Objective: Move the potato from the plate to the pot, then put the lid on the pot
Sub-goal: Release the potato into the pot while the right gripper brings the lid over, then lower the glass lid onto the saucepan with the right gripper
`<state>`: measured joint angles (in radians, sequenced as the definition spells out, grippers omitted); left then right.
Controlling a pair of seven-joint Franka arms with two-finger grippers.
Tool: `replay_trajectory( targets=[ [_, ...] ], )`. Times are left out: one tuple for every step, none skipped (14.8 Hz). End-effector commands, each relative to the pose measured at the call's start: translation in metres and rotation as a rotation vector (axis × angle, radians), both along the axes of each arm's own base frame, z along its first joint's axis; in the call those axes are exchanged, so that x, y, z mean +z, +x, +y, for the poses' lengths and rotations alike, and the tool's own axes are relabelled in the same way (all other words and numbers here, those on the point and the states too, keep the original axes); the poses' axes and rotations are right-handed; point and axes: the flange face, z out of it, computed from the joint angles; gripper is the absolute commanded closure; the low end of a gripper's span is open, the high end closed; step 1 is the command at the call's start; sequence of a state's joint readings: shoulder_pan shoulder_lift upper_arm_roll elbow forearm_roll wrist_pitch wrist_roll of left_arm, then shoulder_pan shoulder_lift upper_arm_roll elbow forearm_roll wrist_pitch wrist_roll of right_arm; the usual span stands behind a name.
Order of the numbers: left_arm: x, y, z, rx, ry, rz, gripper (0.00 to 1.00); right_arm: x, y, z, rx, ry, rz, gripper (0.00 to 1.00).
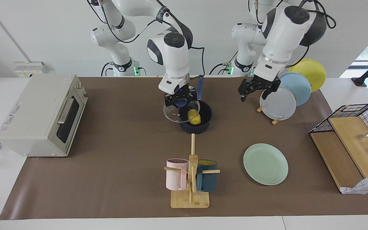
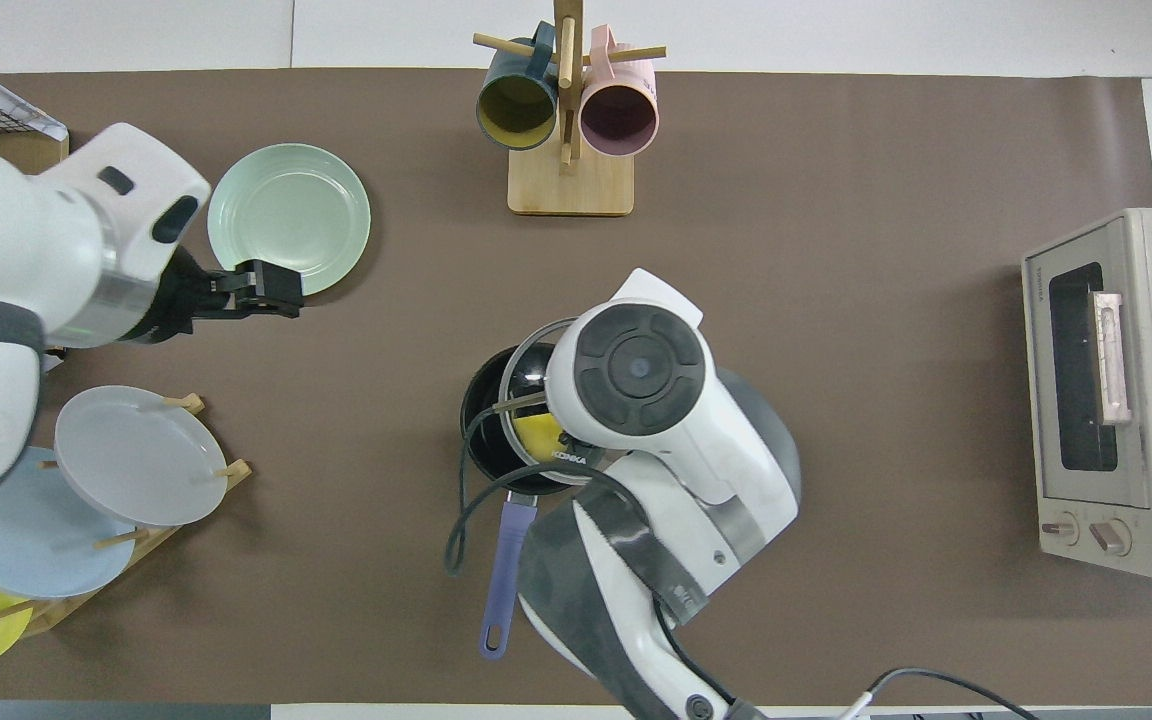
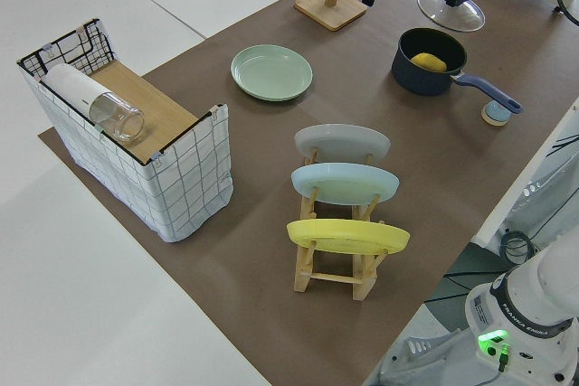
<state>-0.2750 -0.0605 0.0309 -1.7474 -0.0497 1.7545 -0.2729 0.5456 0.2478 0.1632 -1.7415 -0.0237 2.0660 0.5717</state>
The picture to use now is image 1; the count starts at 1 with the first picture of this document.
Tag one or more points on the yellow lemon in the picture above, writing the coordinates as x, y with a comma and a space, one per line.
194, 117

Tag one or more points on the dark teal mug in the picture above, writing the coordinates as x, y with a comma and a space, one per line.
207, 182

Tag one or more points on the light wooden cutting board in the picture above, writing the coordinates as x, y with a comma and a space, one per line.
353, 140

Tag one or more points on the grey plate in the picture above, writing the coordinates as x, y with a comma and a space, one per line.
279, 105

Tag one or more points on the light blue plate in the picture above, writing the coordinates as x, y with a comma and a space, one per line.
299, 88

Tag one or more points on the wooden mug rack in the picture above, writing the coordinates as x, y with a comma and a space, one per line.
190, 199

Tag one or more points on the white crumpled plastic bag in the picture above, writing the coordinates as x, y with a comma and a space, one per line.
366, 185

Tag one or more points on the cream toaster oven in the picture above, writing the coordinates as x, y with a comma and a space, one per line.
34, 118

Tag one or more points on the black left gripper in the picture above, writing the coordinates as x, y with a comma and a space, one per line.
263, 83

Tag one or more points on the yellow plate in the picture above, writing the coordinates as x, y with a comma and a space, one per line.
311, 72

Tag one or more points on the wooden plate rack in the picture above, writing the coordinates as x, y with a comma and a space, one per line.
275, 121

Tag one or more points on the brown table mat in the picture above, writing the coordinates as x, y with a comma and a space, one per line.
123, 179

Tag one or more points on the dark blue saucepan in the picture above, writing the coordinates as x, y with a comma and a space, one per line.
203, 126

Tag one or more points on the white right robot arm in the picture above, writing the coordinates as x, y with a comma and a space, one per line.
171, 54

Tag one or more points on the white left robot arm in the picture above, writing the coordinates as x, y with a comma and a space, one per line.
283, 32

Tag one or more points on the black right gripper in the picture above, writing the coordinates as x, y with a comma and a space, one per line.
180, 93

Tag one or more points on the pale green plate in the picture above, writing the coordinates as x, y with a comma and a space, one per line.
265, 164

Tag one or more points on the white wall socket box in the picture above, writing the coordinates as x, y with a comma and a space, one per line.
30, 68

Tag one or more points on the dark wooden cutting board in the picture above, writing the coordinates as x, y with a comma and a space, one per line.
334, 156

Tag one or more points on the pink ribbed mug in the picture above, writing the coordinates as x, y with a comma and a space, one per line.
176, 179

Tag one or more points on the glass lid with blue knob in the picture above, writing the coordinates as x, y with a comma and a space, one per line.
172, 115

